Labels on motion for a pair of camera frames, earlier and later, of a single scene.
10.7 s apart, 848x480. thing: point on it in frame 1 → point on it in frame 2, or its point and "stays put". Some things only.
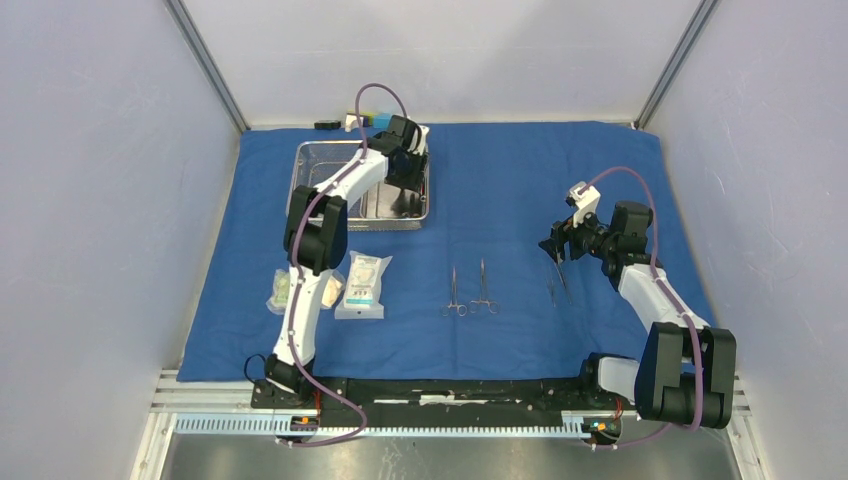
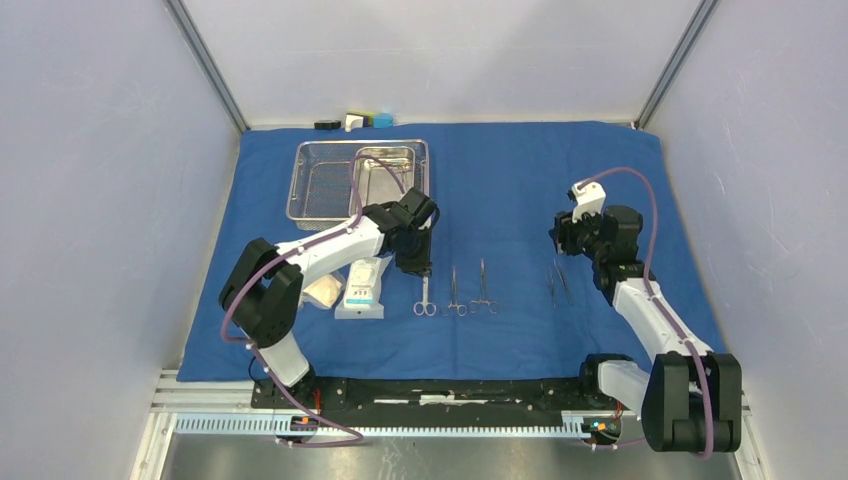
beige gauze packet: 333,289 stays put
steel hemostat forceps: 492,305 stays put
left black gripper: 415,181 → 422,264
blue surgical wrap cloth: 474,296 stays put
